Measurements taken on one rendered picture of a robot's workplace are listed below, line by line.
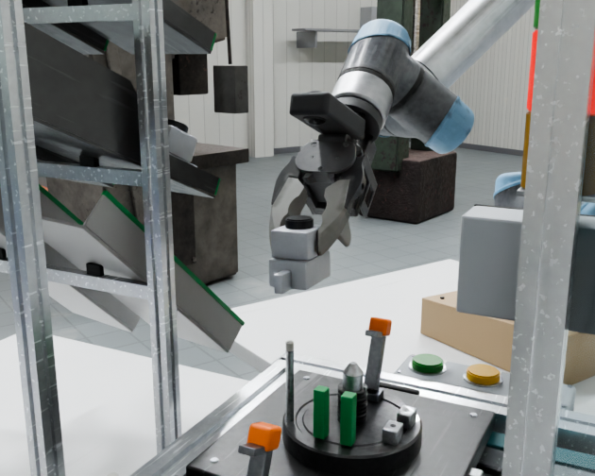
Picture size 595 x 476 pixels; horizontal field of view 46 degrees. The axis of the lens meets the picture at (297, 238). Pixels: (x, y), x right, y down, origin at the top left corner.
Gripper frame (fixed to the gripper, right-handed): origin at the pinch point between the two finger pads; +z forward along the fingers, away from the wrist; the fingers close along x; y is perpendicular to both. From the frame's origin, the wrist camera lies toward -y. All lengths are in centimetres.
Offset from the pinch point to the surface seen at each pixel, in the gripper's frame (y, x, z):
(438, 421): 16.3, -14.8, 10.8
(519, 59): 607, 135, -756
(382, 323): 8.3, -8.6, 4.3
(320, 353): 45.5, 14.6, -8.6
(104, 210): -11.8, 14.6, 6.7
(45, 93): -24.2, 14.8, 3.6
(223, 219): 238, 195, -177
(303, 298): 60, 29, -27
